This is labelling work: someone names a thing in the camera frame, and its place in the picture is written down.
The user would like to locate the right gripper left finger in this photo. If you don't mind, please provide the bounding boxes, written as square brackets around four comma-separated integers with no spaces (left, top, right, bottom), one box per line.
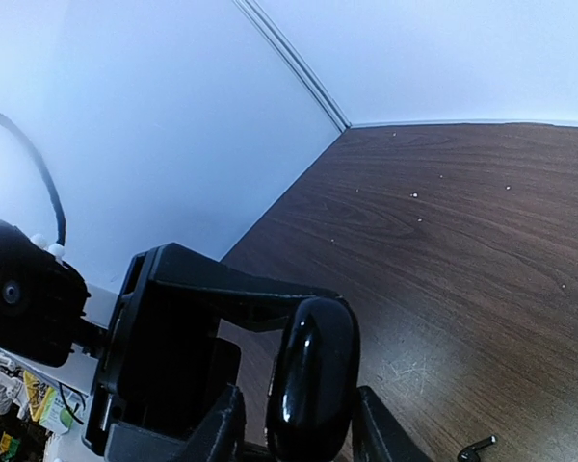
[104,385,246,462]

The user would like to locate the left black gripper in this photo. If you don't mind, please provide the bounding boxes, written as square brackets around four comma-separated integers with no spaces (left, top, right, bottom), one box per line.
[83,244,342,455]

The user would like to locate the black earbud charging case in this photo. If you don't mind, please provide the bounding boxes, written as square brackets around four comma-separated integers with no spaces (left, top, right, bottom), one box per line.
[265,297,360,461]

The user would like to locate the green yellow box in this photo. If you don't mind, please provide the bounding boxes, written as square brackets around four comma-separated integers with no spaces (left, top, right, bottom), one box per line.
[23,371,74,435]

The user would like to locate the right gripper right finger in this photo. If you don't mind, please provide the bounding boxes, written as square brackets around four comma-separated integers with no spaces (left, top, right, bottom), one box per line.
[352,386,432,462]

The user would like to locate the black earbud left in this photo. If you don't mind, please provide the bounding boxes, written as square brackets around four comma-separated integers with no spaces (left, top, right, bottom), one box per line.
[457,435,497,462]

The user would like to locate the left black camera cable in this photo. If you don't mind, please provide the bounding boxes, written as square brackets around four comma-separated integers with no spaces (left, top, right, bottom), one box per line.
[0,105,67,246]

